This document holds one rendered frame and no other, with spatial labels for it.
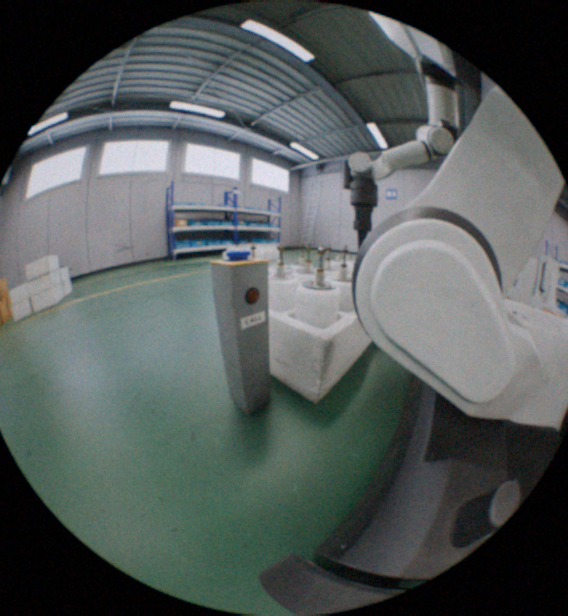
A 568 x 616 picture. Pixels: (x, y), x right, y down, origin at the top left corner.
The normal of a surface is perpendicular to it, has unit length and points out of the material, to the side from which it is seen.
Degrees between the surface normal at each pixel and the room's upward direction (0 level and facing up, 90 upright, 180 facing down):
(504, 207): 90
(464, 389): 90
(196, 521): 0
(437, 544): 0
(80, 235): 90
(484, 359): 90
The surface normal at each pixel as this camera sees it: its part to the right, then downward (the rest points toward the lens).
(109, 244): 0.73, 0.26
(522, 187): -0.68, 0.25
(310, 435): 0.02, -0.93
